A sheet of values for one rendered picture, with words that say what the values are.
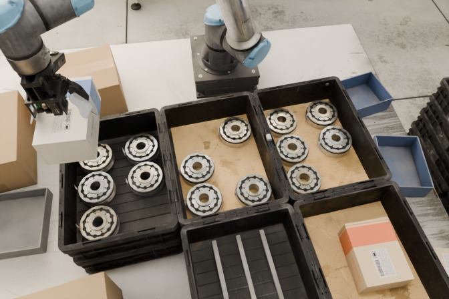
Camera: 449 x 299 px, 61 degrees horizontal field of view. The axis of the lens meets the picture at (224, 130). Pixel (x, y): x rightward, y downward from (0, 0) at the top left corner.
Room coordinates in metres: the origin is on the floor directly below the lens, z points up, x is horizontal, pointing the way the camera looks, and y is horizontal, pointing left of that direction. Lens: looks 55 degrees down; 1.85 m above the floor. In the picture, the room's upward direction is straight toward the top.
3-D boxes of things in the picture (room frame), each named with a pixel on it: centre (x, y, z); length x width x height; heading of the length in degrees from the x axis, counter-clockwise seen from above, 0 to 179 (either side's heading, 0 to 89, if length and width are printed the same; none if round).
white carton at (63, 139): (0.57, 0.39, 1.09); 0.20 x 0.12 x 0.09; 8
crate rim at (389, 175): (0.65, -0.28, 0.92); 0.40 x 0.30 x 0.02; 13
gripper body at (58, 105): (0.54, 0.39, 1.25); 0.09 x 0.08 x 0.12; 8
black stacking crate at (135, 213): (0.51, 0.31, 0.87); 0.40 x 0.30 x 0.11; 13
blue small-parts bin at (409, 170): (0.64, -0.60, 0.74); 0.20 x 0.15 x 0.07; 178
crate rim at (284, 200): (0.58, 0.01, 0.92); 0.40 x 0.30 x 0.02; 13
